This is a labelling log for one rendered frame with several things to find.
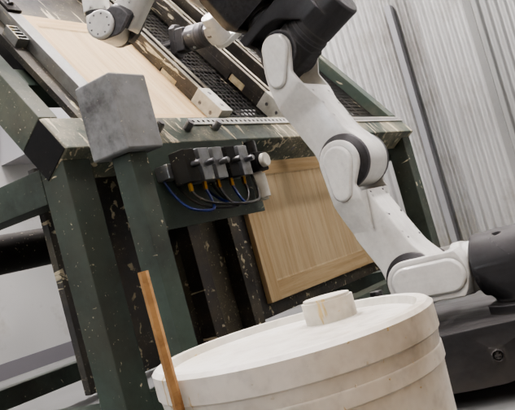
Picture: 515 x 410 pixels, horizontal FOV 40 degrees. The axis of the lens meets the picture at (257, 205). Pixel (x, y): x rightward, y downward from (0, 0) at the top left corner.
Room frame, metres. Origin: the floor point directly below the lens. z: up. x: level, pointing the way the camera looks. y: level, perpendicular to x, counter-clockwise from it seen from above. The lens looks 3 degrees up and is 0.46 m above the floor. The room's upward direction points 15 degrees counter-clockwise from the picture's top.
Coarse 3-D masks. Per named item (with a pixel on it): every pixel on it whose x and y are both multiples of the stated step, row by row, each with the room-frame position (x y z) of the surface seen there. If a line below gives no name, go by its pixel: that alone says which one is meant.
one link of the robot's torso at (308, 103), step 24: (264, 48) 1.88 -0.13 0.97; (288, 48) 1.85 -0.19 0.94; (288, 72) 1.86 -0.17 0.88; (312, 72) 1.99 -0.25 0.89; (288, 96) 1.88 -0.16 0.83; (312, 96) 1.86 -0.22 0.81; (288, 120) 1.91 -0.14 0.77; (312, 120) 1.88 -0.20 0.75; (336, 120) 1.84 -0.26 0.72; (312, 144) 1.89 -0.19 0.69; (360, 144) 1.80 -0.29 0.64; (384, 144) 1.90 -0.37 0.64; (360, 168) 1.80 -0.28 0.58; (384, 168) 1.89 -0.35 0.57
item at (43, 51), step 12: (0, 12) 2.12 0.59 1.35; (12, 12) 2.12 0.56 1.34; (12, 24) 2.10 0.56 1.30; (24, 24) 2.10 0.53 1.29; (36, 36) 2.08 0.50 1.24; (36, 48) 2.06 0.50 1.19; (48, 48) 2.06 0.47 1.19; (48, 60) 2.04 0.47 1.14; (60, 60) 2.04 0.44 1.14; (60, 72) 2.02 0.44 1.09; (72, 72) 2.03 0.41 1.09; (72, 84) 2.00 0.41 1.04; (84, 84) 2.01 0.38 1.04; (72, 96) 2.00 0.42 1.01
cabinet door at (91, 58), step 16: (32, 16) 2.22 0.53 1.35; (48, 32) 2.21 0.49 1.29; (64, 32) 2.27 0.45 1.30; (80, 32) 2.34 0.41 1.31; (64, 48) 2.18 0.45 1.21; (80, 48) 2.24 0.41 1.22; (96, 48) 2.31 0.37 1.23; (112, 48) 2.38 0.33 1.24; (128, 48) 2.44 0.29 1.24; (80, 64) 2.15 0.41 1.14; (96, 64) 2.21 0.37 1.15; (112, 64) 2.28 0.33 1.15; (128, 64) 2.35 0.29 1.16; (144, 64) 2.41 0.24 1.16; (160, 80) 2.38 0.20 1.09; (160, 96) 2.29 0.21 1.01; (176, 96) 2.35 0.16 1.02; (160, 112) 2.20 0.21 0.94; (176, 112) 2.26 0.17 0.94; (192, 112) 2.32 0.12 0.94
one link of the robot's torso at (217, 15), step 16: (192, 0) 1.97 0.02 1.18; (208, 0) 1.93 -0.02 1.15; (224, 0) 1.91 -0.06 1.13; (240, 0) 1.89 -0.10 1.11; (256, 0) 1.88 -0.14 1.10; (272, 0) 1.93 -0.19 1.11; (224, 16) 1.92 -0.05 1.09; (240, 16) 1.91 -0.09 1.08; (256, 16) 1.92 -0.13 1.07; (240, 32) 1.99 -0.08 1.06
